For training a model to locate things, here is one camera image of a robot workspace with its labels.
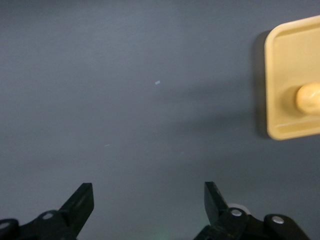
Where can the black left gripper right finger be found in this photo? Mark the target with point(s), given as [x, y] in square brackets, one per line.
[220, 220]

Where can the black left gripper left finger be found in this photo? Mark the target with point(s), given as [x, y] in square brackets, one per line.
[75, 212]

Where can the yellow potato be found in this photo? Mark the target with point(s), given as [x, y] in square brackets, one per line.
[308, 98]

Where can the yellow plastic tray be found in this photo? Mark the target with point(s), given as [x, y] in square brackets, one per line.
[287, 55]

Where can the dark grey table mat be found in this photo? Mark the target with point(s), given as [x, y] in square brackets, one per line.
[125, 100]

